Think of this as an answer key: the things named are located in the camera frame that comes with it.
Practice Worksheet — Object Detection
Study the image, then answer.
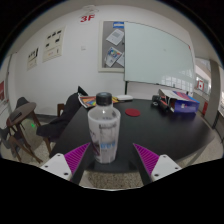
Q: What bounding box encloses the red lettered wall sign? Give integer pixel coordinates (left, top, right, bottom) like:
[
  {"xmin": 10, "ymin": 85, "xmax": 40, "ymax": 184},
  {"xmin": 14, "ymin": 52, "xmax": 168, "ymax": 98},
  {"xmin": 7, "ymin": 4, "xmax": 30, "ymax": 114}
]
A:
[{"xmin": 78, "ymin": 13, "xmax": 97, "ymax": 24}]

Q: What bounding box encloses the large whiteboard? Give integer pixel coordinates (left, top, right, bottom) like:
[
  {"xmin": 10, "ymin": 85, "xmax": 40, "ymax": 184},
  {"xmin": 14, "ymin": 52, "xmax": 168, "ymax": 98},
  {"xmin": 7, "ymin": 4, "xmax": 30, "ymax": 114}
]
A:
[{"xmin": 123, "ymin": 21, "xmax": 196, "ymax": 96}]

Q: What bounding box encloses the large white wall poster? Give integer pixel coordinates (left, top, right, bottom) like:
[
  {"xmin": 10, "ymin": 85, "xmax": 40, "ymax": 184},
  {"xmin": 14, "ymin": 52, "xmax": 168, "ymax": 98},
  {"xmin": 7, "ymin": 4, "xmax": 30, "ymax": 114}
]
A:
[{"xmin": 42, "ymin": 26, "xmax": 66, "ymax": 63}]

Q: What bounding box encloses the open blue and white box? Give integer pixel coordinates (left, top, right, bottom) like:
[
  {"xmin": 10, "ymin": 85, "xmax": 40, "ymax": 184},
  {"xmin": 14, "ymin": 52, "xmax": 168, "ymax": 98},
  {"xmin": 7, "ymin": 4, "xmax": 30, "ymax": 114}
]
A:
[{"xmin": 158, "ymin": 88, "xmax": 201, "ymax": 114}]

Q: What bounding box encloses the small flat white object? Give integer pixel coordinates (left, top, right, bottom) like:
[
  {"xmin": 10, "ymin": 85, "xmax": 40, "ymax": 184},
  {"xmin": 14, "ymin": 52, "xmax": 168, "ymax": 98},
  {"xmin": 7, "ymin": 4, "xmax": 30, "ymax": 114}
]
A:
[{"xmin": 115, "ymin": 94, "xmax": 134, "ymax": 102}]

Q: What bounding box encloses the black and red hand tool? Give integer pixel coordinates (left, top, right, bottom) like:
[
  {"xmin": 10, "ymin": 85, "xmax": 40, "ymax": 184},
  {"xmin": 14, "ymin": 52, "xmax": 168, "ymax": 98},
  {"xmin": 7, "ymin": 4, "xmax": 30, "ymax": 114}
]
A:
[{"xmin": 151, "ymin": 94, "xmax": 172, "ymax": 113}]

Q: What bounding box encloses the flat round red coaster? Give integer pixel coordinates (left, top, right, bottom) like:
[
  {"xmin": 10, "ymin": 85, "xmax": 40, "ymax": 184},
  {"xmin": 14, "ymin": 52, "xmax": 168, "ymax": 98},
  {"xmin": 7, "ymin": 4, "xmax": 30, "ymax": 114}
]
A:
[{"xmin": 124, "ymin": 108, "xmax": 142, "ymax": 118}]

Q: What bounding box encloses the red wall poster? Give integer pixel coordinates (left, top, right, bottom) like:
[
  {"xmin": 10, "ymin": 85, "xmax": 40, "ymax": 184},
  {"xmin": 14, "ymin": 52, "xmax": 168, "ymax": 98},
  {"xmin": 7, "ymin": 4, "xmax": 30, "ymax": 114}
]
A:
[{"xmin": 0, "ymin": 80, "xmax": 6, "ymax": 103}]

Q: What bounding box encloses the grey notice board with papers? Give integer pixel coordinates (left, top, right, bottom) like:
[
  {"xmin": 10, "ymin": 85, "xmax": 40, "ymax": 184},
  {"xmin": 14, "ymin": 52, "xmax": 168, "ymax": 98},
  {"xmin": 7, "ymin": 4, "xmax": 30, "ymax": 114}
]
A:
[{"xmin": 97, "ymin": 20, "xmax": 126, "ymax": 73}]

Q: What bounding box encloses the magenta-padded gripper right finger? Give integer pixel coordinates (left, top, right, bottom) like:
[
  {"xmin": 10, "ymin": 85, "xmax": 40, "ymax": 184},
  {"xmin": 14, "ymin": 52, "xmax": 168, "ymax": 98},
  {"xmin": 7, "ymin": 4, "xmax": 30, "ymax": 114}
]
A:
[{"xmin": 128, "ymin": 143, "xmax": 183, "ymax": 186}]

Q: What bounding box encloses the clear black-capped drink bottle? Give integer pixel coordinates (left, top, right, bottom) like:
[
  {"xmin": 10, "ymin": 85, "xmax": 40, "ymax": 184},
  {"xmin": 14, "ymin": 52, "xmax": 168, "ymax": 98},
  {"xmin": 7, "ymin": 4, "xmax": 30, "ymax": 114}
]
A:
[{"xmin": 87, "ymin": 91, "xmax": 122, "ymax": 165}]

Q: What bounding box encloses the black jacket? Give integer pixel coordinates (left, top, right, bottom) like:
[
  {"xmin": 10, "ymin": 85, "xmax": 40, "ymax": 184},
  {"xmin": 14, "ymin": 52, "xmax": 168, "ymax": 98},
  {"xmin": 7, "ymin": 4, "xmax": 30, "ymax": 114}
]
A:
[{"xmin": 35, "ymin": 85, "xmax": 90, "ymax": 139}]

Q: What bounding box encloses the small white wall poster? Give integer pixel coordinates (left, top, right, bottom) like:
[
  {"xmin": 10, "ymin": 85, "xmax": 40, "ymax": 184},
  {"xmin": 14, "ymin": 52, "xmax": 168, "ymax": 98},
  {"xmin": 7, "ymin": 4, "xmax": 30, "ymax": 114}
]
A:
[{"xmin": 26, "ymin": 46, "xmax": 40, "ymax": 71}]

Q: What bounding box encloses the round wooden side table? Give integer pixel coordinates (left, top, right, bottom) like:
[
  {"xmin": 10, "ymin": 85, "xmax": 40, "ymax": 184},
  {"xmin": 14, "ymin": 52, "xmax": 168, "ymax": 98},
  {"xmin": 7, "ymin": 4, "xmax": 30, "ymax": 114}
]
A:
[{"xmin": 5, "ymin": 101, "xmax": 44, "ymax": 164}]

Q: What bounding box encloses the wooden chair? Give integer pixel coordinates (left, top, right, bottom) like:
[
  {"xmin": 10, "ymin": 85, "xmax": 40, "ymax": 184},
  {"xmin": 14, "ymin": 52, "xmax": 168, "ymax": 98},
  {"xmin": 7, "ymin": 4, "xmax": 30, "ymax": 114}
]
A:
[{"xmin": 43, "ymin": 103, "xmax": 66, "ymax": 156}]

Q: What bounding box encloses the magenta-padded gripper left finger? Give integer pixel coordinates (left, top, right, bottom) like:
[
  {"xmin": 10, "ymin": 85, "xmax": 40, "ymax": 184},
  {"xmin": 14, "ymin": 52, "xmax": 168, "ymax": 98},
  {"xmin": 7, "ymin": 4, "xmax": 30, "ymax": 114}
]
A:
[{"xmin": 39, "ymin": 142, "xmax": 97, "ymax": 186}]

